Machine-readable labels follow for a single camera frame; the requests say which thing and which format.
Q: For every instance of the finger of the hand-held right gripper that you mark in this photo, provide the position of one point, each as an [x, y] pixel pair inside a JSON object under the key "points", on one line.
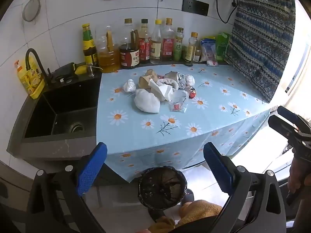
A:
{"points": [[280, 126], [288, 113]]}

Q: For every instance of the grey crumpled paper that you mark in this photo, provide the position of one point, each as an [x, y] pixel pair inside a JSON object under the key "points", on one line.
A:
{"points": [[170, 76]]}

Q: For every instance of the orange-cap red-label bottle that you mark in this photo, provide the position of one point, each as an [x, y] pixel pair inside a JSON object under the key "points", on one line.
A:
{"points": [[167, 43]]}

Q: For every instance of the large white crumpled wad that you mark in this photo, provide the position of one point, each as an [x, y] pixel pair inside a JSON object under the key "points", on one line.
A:
{"points": [[147, 102]]}

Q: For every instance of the yellow dish soap bottle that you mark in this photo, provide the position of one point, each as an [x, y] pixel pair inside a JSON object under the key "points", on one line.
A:
{"points": [[30, 80]]}

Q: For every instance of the clear cooking oil jug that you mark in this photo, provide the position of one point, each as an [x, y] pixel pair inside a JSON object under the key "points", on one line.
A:
{"points": [[108, 58]]}

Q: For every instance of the black kitchen sink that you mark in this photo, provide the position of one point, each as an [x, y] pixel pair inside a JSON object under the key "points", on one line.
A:
{"points": [[60, 111]]}

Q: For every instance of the blue daisy tablecloth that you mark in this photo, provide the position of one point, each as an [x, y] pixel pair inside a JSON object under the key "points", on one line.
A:
{"points": [[145, 136]]}

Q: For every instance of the brown paper cup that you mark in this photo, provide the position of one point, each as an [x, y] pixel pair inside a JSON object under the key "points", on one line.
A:
{"points": [[151, 73], [145, 81]]}

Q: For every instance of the sink soap pump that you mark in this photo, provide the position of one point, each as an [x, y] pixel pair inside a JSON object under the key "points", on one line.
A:
{"points": [[91, 71]]}

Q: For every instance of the silver foil wrapper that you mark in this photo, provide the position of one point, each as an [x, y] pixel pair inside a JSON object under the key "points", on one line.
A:
{"points": [[180, 80]]}

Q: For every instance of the dark soy sauce jug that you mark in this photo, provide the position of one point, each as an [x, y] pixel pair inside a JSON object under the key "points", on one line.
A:
{"points": [[128, 57]]}

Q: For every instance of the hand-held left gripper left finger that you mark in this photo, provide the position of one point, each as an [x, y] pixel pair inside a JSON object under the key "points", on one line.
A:
{"points": [[91, 168]]}

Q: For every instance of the red-label dark bottle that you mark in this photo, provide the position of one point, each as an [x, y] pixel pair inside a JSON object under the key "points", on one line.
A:
{"points": [[144, 46]]}

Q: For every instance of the small white red packet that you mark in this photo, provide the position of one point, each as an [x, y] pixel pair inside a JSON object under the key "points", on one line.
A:
{"points": [[212, 63]]}

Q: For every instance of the black faucet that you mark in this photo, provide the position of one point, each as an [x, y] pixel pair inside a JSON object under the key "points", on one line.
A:
{"points": [[32, 52]]}

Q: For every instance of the green-label slim bottle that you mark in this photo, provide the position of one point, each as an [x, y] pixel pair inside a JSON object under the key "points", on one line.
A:
{"points": [[178, 47]]}

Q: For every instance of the blue patterned cloth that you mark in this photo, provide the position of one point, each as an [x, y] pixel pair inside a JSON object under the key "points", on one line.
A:
{"points": [[260, 41]]}

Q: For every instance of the yellow-cap dark-label bottle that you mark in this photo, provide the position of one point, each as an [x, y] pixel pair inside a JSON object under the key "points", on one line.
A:
{"points": [[190, 52]]}

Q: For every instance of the yellow sponge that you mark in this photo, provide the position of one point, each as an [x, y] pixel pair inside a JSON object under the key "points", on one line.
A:
{"points": [[81, 68]]}

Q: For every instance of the person's right hand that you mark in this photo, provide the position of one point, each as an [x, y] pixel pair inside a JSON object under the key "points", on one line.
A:
{"points": [[297, 173]]}

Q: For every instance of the grey slipper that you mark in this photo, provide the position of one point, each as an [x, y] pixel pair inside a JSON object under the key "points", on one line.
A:
{"points": [[187, 194]]}

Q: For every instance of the clear packet with red label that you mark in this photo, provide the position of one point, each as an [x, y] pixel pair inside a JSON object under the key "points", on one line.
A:
{"points": [[176, 107]]}

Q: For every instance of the black sponge holder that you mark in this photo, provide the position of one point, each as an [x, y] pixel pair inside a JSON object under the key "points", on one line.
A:
{"points": [[64, 70]]}

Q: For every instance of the hanging metal strainer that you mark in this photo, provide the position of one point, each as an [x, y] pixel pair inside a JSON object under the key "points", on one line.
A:
{"points": [[31, 8]]}

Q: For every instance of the yellow-cap clear vinegar bottle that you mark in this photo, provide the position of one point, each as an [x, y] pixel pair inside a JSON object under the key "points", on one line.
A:
{"points": [[155, 47]]}

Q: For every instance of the black wall outlet panel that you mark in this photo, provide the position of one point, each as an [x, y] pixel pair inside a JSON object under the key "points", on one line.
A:
{"points": [[195, 6]]}

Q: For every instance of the blue white seasoning packet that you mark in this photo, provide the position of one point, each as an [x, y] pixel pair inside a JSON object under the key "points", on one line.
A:
{"points": [[208, 49]]}

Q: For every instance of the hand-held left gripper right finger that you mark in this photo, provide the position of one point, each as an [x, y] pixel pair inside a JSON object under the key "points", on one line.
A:
{"points": [[216, 168]]}

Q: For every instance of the person's brown fuzzy trousers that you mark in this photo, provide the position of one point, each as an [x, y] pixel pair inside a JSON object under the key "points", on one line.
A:
{"points": [[196, 210]]}

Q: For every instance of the white crumpled plastic wrap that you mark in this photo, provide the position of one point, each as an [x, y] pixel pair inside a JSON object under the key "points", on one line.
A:
{"points": [[190, 80]]}

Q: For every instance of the red candy wrapper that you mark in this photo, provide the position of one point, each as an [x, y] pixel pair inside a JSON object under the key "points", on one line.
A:
{"points": [[192, 93]]}

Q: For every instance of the black-lined waste bin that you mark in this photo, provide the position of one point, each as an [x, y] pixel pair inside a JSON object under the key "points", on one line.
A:
{"points": [[161, 190]]}

